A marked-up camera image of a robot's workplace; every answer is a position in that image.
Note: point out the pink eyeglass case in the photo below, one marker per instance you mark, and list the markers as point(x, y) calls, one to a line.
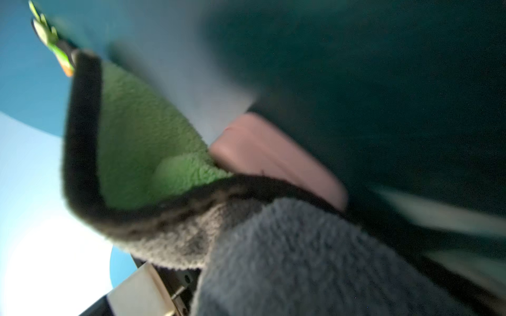
point(253, 145)

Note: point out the grey green microfibre cloth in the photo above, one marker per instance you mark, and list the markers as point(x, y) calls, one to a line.
point(137, 172)

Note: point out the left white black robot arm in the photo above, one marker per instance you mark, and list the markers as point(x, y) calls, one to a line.
point(141, 288)

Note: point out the green black work glove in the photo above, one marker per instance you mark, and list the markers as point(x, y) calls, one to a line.
point(63, 50)

